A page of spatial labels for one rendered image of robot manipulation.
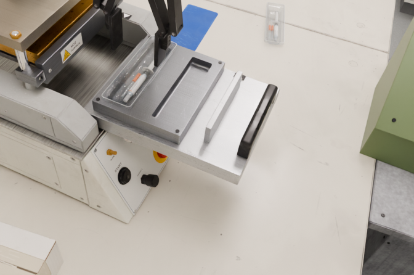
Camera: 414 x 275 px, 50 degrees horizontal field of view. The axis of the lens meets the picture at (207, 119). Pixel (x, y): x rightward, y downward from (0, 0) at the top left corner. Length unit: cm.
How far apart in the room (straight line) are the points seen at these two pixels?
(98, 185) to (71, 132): 13
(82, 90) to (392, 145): 67
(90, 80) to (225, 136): 30
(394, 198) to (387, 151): 11
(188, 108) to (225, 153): 10
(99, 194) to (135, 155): 10
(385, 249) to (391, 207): 47
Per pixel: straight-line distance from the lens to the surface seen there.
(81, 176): 85
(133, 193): 91
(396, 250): 151
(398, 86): 105
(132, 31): 94
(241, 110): 81
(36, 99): 79
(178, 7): 70
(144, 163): 92
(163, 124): 74
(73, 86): 90
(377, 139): 107
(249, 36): 132
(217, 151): 75
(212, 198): 95
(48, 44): 80
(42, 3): 80
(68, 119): 77
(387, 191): 108
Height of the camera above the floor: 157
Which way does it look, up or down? 49 degrees down
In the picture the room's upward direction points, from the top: 8 degrees clockwise
